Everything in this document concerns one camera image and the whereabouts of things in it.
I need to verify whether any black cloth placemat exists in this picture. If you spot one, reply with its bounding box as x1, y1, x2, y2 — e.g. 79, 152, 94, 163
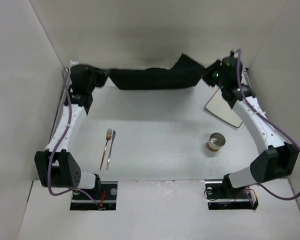
91, 52, 208, 91

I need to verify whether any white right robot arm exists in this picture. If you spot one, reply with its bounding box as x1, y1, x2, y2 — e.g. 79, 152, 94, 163
201, 49, 300, 201

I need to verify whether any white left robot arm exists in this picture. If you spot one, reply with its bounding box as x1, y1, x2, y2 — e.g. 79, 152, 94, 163
34, 64, 109, 196

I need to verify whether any white square plate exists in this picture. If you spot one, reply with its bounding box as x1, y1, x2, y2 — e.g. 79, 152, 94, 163
204, 89, 243, 128

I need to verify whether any copper fork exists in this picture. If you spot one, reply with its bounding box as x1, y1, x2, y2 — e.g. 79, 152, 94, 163
99, 128, 113, 171

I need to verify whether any silver knife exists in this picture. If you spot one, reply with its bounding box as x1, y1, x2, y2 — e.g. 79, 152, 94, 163
106, 130, 116, 170

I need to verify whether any metal cup with cork base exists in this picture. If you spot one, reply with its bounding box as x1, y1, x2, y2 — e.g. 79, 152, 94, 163
206, 132, 226, 152

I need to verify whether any aluminium table rail right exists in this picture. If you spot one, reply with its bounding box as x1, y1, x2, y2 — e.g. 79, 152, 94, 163
241, 68, 252, 89

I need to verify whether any aluminium table rail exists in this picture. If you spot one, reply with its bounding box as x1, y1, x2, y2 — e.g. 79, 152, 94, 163
49, 67, 70, 140
241, 68, 252, 89

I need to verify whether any aluminium table rail left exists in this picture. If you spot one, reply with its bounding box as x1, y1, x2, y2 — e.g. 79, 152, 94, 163
49, 67, 70, 140

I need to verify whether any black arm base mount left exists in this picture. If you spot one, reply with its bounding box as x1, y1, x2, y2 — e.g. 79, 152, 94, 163
69, 181, 118, 211

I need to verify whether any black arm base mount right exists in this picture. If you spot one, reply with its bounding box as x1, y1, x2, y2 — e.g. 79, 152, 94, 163
203, 180, 259, 211

